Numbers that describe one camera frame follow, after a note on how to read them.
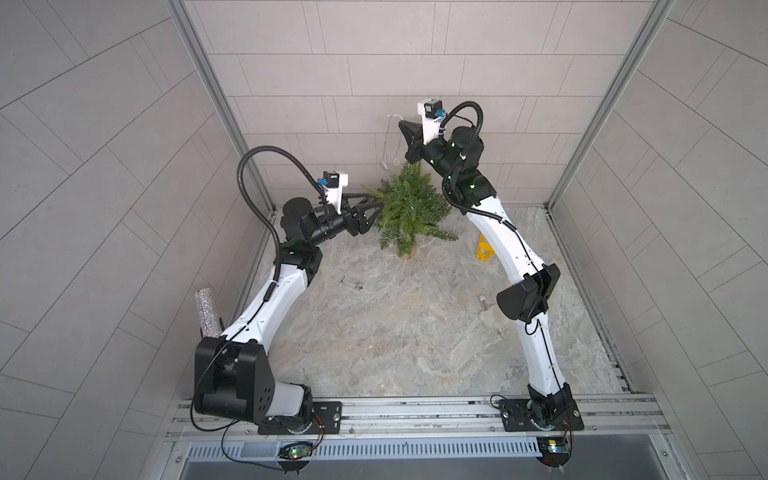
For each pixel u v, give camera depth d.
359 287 0.94
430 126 0.62
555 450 0.68
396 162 0.80
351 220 0.63
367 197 0.72
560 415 0.65
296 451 0.65
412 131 0.66
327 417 0.71
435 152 0.67
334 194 0.62
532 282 0.54
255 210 0.52
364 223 0.64
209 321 0.63
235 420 0.44
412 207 0.79
